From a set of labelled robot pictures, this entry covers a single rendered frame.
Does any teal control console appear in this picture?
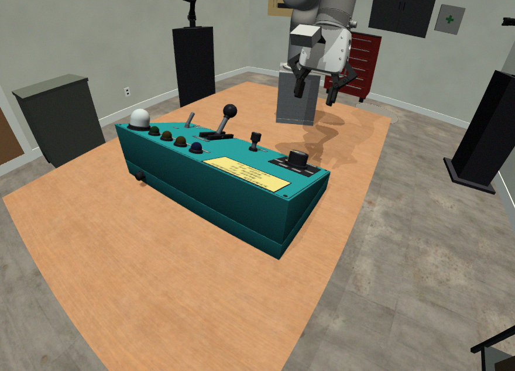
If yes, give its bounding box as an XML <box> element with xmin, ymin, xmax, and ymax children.
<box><xmin>115</xmin><ymin>104</ymin><xmax>331</xmax><ymax>260</ymax></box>

